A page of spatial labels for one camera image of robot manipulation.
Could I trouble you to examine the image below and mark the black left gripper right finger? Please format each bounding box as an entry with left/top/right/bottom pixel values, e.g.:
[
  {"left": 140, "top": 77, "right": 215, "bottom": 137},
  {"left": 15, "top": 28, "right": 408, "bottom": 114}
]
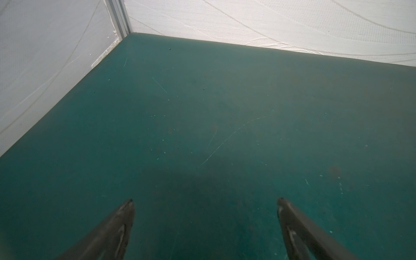
[{"left": 277, "top": 198, "right": 358, "bottom": 260}]

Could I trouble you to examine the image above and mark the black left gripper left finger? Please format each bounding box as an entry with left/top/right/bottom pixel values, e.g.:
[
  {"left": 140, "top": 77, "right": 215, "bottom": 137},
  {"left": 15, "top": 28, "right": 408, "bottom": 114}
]
[{"left": 56, "top": 199, "right": 135, "bottom": 260}]

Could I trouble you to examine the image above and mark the aluminium corner frame post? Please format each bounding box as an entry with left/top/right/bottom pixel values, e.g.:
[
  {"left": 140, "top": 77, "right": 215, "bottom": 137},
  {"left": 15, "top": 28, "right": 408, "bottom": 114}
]
[{"left": 104, "top": 0, "right": 133, "bottom": 41}]

